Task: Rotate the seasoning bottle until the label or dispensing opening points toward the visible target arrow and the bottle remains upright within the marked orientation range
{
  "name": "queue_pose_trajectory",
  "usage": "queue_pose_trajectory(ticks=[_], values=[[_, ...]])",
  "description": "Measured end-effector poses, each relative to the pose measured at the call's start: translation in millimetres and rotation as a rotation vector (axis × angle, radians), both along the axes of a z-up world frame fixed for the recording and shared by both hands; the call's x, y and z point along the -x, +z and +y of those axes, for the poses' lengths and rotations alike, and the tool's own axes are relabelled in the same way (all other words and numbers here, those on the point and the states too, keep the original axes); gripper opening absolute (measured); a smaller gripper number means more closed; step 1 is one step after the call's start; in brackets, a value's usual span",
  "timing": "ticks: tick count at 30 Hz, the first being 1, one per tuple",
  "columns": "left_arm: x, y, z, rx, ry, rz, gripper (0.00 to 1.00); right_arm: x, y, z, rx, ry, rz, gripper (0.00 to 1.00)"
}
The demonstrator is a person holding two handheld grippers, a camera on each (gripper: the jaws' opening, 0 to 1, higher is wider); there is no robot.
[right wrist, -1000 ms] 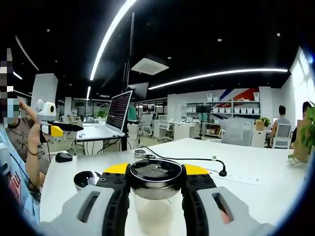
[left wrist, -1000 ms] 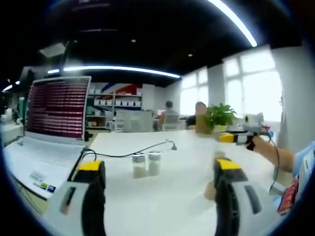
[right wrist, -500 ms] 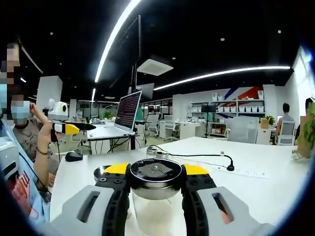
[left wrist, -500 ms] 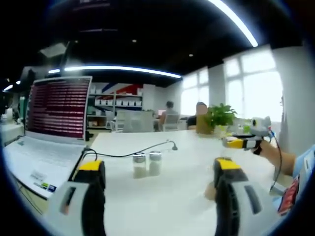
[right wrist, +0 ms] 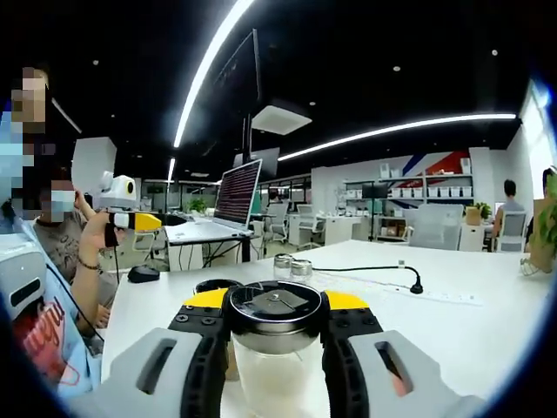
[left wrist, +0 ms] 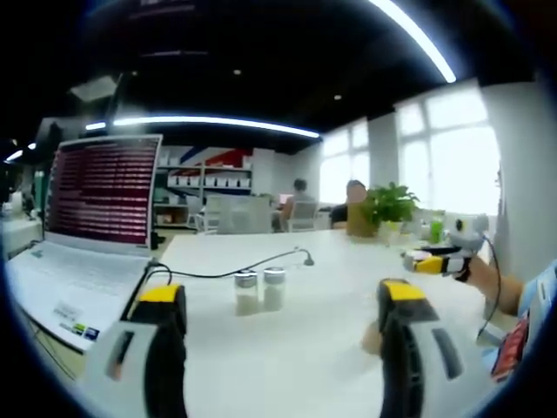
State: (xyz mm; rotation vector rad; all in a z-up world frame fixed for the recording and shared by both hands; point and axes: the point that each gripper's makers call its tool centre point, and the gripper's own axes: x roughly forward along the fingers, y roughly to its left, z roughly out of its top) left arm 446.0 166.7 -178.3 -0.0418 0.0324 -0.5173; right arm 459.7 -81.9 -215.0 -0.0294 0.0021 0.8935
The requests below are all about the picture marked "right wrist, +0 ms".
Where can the white office chair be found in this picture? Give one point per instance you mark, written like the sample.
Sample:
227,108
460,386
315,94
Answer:
306,222
512,233
276,222

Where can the straight ceiling light strip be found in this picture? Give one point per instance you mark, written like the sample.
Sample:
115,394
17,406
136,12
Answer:
391,128

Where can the grey mesh office chair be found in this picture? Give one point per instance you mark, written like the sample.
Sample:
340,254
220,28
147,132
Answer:
435,226

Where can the large bright window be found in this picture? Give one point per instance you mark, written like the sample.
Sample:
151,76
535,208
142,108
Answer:
539,122

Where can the small green plant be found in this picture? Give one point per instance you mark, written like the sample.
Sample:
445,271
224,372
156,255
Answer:
481,209

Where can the white storage shelf unit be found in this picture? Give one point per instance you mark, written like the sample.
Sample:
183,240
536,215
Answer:
426,191

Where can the black computer mouse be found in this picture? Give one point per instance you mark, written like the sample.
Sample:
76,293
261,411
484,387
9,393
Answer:
143,273

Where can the tall pale-filled seasoning bottle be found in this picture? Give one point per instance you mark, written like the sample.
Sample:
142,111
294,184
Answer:
276,383

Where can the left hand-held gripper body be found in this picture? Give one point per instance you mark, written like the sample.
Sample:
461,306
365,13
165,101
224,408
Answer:
117,196

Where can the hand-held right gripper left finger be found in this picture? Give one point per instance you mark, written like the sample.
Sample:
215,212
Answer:
196,348

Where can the white foam net sleeve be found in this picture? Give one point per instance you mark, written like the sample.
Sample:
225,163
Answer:
528,266

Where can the black screen on tripod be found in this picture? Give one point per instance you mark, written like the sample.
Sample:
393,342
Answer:
374,189

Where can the distant green plant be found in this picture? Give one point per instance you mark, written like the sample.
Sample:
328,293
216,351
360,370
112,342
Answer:
198,204

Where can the green potted plant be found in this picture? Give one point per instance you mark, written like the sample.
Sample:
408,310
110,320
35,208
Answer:
550,226

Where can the white office desk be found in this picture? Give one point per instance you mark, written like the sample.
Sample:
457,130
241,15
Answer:
330,226

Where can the white power strip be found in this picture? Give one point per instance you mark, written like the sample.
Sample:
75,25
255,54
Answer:
435,297

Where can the white laptop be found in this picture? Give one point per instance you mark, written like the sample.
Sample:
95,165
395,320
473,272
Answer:
237,196

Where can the person's left hand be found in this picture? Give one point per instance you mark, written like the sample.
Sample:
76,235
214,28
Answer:
93,235

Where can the white ceiling air conditioner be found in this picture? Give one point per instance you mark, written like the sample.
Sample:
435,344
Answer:
280,117

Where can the curved ceiling light strip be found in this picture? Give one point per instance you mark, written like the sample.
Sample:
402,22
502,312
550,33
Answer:
209,65

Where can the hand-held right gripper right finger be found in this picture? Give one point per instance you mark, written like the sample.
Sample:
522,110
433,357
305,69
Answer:
352,331

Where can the ceiling-hung dark screen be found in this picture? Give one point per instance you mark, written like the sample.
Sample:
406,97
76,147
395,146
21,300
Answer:
237,69

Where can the black monitor on pole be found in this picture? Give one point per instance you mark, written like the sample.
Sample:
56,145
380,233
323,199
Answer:
270,159

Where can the brown paper bag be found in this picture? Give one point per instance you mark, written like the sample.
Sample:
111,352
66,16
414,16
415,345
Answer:
541,261

